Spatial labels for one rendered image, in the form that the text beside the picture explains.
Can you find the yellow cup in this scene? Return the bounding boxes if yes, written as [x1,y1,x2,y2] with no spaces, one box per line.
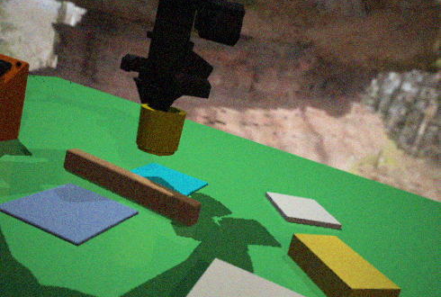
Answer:
[136,103,186,157]

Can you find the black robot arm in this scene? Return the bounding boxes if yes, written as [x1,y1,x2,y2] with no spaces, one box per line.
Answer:
[154,0,245,79]

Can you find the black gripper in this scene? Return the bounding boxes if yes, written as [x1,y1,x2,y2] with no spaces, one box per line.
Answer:
[120,26,211,112]

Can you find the yellow rectangular block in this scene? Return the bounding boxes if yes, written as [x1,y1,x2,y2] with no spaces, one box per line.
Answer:
[287,233,401,297]

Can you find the brown wooden beam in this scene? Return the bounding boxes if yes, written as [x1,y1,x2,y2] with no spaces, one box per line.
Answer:
[64,148,202,227]

